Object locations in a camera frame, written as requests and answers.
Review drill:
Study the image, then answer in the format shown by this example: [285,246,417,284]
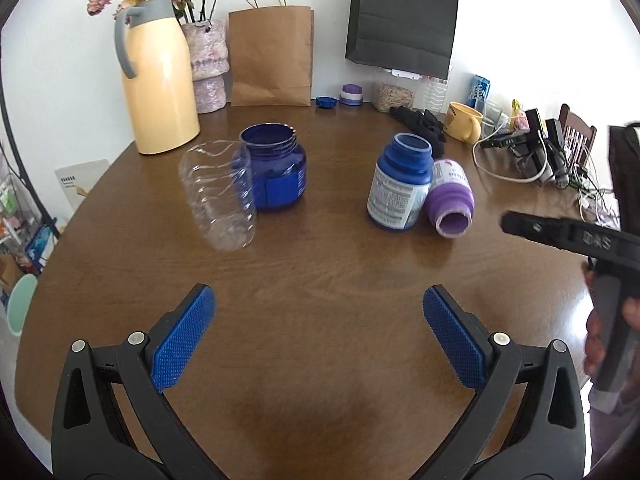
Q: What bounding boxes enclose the black paper bag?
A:
[345,0,459,79]

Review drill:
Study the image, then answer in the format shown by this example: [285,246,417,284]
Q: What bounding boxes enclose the white booklet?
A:
[54,159,110,211]

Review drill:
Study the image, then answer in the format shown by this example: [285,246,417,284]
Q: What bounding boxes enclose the person's right hand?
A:
[581,268,640,376]

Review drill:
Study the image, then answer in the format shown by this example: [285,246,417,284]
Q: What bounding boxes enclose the yellow thermos jug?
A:
[114,0,201,155]

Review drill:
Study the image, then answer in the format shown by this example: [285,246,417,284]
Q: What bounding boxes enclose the white cable bundle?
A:
[472,109,624,226]

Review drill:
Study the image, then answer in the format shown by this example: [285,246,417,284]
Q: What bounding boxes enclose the pink textured vase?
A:
[182,20,230,114]

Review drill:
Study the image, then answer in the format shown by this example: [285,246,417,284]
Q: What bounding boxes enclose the clear plastic cup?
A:
[178,140,257,252]

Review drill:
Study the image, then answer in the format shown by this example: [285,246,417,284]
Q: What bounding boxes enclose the black charging devices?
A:
[473,108,570,190]

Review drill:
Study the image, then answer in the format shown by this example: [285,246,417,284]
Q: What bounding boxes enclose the brown paper bag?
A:
[228,0,314,107]

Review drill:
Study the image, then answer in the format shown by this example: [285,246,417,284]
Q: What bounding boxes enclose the wide dark blue jar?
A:
[240,122,307,211]

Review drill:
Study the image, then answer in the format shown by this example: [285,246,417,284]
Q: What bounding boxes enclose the glass jar of grains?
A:
[371,81,416,114]

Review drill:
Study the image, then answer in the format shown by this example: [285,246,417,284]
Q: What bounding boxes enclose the green bucket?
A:
[6,274,38,337]

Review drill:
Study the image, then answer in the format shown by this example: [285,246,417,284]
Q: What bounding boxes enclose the clear plastic water bottle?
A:
[423,76,448,114]

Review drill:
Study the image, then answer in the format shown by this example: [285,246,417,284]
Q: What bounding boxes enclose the purple pill bottle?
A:
[425,159,475,238]

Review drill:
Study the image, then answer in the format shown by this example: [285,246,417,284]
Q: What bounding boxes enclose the blue labelled pill bottle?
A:
[367,132,434,231]

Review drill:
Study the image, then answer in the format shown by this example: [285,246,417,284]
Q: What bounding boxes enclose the wooden chair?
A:
[559,103,597,169]

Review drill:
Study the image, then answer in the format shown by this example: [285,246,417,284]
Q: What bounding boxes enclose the cluttered storage shelf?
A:
[1,142,56,276]

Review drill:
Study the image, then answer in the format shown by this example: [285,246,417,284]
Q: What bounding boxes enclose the yellow mug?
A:
[444,102,484,144]

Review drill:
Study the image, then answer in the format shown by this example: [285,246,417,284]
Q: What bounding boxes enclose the purple white small jar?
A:
[340,84,363,106]

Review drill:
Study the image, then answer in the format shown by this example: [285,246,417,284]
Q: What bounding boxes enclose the black glove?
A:
[390,106,446,159]

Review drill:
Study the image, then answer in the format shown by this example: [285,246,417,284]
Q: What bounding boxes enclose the blue bottle cap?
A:
[316,96,337,110]

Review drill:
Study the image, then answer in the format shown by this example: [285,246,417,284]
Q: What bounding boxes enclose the glass with blue packet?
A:
[466,75,502,127]

